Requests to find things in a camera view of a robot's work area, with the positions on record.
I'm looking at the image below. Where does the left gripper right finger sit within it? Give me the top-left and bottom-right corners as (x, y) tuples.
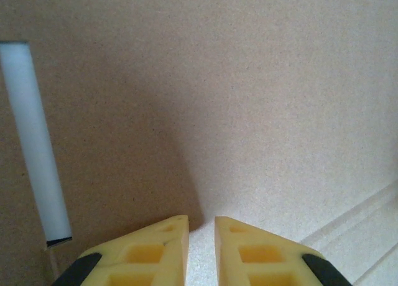
(214, 216), (354, 286)

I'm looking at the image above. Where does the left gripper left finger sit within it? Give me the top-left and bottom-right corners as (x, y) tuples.
(51, 214), (190, 286)

